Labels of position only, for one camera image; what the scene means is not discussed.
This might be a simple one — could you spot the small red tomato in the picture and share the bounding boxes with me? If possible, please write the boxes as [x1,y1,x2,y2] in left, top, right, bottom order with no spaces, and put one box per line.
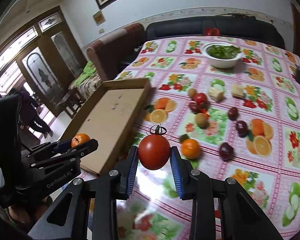
[193,93,207,105]

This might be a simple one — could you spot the floral fruit tablecloth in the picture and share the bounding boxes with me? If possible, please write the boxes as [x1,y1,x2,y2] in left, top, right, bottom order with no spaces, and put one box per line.
[117,37,300,239]

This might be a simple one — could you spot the person in dark clothes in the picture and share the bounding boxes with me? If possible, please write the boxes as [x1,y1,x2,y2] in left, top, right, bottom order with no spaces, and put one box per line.
[9,88,53,138]

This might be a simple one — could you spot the wooden glass door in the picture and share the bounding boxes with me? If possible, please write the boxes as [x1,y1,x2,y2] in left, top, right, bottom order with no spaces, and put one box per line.
[0,7,87,116]

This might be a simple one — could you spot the large red tomato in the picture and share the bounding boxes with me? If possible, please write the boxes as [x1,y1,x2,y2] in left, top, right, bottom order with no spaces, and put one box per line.
[138,124,171,170]

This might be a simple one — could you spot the black leather sofa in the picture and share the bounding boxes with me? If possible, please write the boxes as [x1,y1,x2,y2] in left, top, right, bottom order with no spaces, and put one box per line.
[120,15,285,70]

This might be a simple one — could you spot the orange mandarin with leaf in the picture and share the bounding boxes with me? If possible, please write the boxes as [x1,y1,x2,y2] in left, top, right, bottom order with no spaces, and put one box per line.
[179,134,201,159]

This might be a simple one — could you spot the dark plum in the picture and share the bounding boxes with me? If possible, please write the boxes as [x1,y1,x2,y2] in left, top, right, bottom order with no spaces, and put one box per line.
[236,120,249,137]
[219,142,234,161]

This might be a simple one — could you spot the dark plum right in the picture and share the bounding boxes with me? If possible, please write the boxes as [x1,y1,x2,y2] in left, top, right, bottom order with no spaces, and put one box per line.
[236,120,249,137]

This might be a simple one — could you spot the dark plum lower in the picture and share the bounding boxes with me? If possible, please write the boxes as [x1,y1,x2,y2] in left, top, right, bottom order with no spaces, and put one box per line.
[219,142,234,161]

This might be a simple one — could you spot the green patterned cushion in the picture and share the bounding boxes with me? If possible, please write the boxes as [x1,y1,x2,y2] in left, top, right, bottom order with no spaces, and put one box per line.
[69,61,101,99]

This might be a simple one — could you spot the white bowl of greens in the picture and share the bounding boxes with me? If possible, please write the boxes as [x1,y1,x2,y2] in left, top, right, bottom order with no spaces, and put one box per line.
[202,42,243,69]

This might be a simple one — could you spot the yellow cake piece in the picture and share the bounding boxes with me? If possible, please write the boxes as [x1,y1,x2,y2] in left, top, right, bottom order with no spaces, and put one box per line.
[231,83,245,99]
[208,87,224,102]

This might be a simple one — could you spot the red objects on sofa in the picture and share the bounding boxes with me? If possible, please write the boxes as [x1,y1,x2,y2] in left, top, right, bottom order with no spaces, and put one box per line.
[204,28,220,36]

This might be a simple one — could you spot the small orange mandarin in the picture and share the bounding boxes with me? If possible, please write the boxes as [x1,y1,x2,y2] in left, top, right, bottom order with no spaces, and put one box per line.
[71,133,90,148]

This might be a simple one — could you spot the brown kiwi lower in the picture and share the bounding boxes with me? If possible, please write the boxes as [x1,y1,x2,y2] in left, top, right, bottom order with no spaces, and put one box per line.
[194,113,209,128]

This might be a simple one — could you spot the cardboard tray box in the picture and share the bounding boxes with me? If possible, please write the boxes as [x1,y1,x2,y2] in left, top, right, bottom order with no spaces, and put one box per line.
[61,78,151,175]

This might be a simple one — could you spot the dark red jujube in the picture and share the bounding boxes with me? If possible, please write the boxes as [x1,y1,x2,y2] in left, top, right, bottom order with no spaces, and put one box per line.
[228,107,239,121]
[189,102,202,114]

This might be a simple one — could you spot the small wall calendar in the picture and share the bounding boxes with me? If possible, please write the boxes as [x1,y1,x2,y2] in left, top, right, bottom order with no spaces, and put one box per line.
[93,10,106,25]

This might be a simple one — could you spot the brown armchair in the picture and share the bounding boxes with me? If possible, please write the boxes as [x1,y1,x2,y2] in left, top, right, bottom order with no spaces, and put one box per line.
[86,23,146,81]

